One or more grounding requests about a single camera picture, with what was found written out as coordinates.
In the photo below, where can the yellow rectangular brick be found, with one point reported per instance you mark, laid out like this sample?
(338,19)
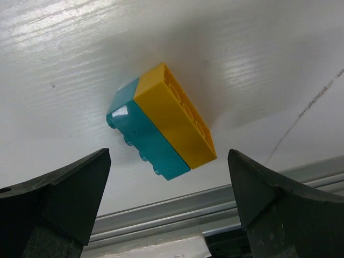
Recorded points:
(165,103)

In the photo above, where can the aluminium rail frame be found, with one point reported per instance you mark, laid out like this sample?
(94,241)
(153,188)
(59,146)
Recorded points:
(213,210)

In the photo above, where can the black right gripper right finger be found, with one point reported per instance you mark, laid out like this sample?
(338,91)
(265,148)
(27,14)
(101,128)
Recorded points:
(282,217)

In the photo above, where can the teal and yellow brick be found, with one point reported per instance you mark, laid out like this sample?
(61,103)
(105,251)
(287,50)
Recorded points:
(125,115)

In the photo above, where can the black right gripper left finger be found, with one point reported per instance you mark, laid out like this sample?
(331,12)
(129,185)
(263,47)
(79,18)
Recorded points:
(53,215)

